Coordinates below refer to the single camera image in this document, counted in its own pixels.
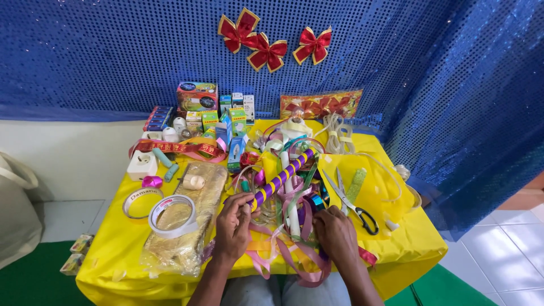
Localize group of white lamp fittings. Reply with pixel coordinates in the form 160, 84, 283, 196
141, 116, 193, 143

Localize stack of blue boxes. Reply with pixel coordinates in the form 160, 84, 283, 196
143, 106, 175, 132

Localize blue sequin curtain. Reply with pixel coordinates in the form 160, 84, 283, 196
0, 0, 544, 243

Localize white cable with switch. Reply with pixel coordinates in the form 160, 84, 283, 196
384, 164, 422, 232

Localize gold tinsel packet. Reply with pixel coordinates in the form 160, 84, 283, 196
140, 161, 229, 278

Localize group of small bulb boxes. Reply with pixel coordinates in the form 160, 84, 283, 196
185, 92, 256, 141

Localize yellow plastic sheet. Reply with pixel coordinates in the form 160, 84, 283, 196
318, 152, 416, 239

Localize white wall socket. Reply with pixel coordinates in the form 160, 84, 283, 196
127, 150, 159, 182

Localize green glitter ribbon strip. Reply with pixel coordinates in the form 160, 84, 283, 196
345, 168, 367, 205

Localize red gold-edged bow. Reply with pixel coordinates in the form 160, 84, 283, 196
292, 26, 332, 66
218, 7, 261, 54
246, 32, 288, 73

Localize blue candle bulb box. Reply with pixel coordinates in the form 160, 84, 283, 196
226, 135, 250, 173

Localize black handled scissors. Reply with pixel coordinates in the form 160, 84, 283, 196
322, 167, 380, 235

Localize clear tape roll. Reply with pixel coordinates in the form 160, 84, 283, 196
122, 187, 165, 220

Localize small colourful box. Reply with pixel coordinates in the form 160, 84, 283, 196
69, 233, 95, 255
59, 253, 85, 276

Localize person's right hand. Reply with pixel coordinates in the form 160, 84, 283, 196
312, 206, 360, 267

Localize pile of coloured ribbons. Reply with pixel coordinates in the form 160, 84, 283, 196
200, 126, 380, 289

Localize red gold printed ribbon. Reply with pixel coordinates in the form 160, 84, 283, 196
129, 139, 228, 164

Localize white double-sided tape roll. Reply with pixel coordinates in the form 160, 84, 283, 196
147, 194, 200, 240

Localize person's jeans legs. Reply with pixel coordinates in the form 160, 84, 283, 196
220, 274, 352, 306

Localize person's left hand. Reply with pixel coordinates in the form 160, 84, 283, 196
214, 192, 261, 256

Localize light bulb in white socket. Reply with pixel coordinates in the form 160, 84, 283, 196
282, 107, 313, 139

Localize white cloth bag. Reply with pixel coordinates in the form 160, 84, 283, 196
0, 150, 43, 270

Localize packet of red bows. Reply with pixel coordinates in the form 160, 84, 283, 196
280, 89, 364, 120

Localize purple yellow striped stick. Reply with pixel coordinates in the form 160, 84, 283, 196
248, 148, 316, 213

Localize yellow tablecloth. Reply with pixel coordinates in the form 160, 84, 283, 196
76, 119, 449, 306

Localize colourful disco lamp box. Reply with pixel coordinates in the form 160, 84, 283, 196
176, 82, 219, 114

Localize coiled white cable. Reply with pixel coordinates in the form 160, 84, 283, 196
314, 113, 356, 155

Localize white plastic tube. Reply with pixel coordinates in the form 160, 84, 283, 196
280, 151, 302, 237

